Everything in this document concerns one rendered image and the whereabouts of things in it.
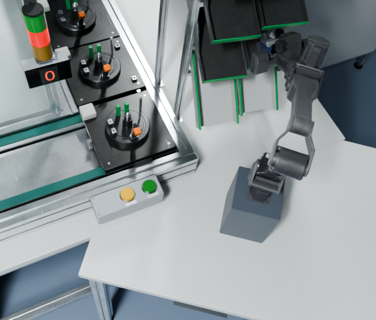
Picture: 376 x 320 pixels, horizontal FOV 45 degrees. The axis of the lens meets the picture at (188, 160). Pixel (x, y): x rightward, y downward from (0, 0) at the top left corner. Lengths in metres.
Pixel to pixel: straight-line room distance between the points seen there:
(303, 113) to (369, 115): 2.08
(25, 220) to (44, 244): 0.11
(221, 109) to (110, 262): 0.59
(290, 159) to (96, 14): 1.08
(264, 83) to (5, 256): 0.97
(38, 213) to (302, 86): 0.80
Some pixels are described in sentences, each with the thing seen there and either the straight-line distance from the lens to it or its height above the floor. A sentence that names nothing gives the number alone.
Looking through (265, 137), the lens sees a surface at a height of 0.86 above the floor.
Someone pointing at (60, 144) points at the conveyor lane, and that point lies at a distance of 1.53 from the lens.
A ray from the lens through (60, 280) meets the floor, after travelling 2.31.
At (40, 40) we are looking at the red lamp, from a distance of 1.22.
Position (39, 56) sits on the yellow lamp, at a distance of 1.27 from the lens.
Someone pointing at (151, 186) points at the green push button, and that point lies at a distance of 1.38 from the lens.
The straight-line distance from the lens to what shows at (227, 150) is 1.61.
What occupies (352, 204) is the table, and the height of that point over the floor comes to 0.86.
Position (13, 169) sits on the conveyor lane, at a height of 0.92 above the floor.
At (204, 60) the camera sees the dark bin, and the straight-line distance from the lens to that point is 1.35.
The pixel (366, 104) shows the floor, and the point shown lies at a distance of 3.13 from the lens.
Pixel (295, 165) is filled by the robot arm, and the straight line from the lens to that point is 0.96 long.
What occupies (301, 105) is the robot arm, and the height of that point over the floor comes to 1.42.
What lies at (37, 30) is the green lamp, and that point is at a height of 1.37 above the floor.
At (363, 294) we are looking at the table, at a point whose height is 0.86.
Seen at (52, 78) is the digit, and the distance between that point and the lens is 1.33.
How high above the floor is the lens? 2.21
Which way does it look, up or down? 60 degrees down
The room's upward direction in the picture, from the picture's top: 13 degrees clockwise
